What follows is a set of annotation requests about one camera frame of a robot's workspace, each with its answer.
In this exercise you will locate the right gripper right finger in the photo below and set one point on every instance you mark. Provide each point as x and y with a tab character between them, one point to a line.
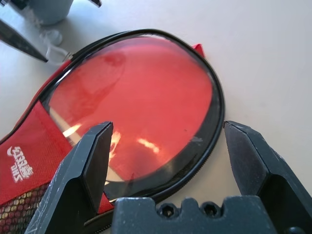
268	165

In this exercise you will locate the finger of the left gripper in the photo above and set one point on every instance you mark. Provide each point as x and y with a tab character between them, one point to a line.
22	42
96	3

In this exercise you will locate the red black paddle case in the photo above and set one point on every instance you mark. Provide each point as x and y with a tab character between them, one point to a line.
29	136

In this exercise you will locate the grey plush zipper charm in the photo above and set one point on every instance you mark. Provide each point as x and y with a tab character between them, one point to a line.
53	12

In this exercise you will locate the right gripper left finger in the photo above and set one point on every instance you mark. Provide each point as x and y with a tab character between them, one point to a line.
73	185

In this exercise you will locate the red ping-pong paddle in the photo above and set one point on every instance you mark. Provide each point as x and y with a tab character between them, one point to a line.
146	97

